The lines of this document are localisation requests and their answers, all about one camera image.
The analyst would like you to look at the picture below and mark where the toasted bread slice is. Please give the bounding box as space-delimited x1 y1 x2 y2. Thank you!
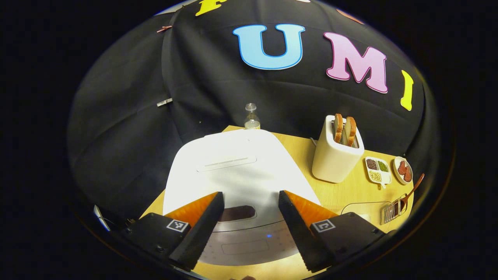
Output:
333 113 344 144
344 116 358 148

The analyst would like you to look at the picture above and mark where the brown wooden spoon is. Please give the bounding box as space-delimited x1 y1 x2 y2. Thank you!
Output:
398 173 426 211

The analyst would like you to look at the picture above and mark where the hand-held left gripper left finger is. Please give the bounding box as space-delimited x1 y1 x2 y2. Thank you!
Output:
123 191 226 272

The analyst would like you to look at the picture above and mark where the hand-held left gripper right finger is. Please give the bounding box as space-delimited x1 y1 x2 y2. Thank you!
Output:
278 190 390 273

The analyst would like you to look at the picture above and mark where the white divided bean dish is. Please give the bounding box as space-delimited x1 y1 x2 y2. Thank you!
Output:
364 156 393 189

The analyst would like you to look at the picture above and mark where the white toaster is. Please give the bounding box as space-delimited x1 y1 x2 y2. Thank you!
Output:
311 115 365 184

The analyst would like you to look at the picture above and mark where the white rice cooker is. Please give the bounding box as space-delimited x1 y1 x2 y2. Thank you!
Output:
162 129 323 267

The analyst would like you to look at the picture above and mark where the black backdrop cloth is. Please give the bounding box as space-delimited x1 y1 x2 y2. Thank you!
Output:
66 0 442 222

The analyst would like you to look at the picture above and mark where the white round plate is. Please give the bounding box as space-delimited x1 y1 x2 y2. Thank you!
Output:
393 156 414 186

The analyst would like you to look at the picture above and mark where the clear plastic bottle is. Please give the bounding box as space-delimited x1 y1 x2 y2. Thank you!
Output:
244 103 261 130

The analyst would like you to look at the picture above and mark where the wire chopstick holder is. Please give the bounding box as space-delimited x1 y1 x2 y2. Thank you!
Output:
381 194 409 225

